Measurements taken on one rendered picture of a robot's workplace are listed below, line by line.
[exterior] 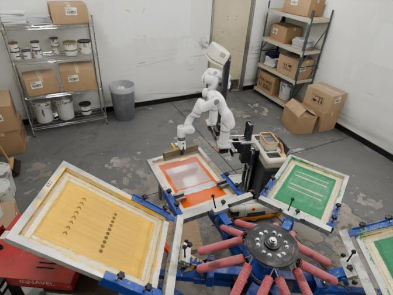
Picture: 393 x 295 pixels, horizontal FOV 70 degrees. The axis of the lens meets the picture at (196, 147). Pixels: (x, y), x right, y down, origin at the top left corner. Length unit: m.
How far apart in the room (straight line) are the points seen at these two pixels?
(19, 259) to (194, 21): 4.94
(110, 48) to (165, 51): 1.03
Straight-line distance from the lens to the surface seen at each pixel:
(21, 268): 2.04
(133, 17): 5.49
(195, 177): 2.62
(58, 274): 1.94
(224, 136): 2.69
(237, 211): 3.37
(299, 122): 5.44
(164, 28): 5.70
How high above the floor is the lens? 2.65
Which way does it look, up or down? 34 degrees down
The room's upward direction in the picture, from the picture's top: 4 degrees clockwise
